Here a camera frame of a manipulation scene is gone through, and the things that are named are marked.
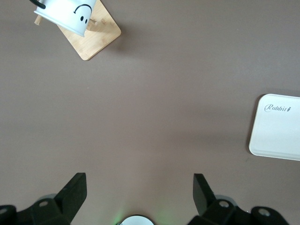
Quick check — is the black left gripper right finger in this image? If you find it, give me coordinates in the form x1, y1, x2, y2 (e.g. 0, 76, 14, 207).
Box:
188, 173, 289, 225

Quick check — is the wooden cup rack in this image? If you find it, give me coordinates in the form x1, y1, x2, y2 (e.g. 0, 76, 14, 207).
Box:
34, 0, 122, 61

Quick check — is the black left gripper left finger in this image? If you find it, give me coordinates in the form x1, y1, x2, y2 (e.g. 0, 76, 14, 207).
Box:
0, 172, 88, 225

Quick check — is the white rectangular tray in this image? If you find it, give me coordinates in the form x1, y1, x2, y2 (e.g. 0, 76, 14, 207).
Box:
248, 93, 300, 161

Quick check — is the white smiley cup black handle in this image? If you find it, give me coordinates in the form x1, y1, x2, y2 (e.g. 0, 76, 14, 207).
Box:
29, 0, 97, 38

